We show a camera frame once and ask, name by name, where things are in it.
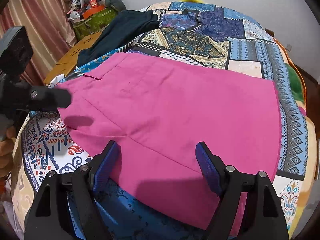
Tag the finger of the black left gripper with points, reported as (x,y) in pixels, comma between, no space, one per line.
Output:
(39,98)

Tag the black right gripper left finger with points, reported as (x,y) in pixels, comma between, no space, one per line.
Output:
(65,207)

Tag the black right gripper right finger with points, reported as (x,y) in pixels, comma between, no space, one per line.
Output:
(263,216)

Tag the pink pants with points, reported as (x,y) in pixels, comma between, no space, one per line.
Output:
(157,110)

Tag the left hand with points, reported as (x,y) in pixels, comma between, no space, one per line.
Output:
(6,149)

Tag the white paper pile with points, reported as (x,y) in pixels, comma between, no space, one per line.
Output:
(56,80)

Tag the striped brown curtain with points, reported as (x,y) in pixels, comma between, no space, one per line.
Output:
(49,32)

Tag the orange box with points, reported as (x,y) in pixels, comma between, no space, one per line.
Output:
(93,7)

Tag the dark teal folded garment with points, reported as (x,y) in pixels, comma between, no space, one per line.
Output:
(126,26)

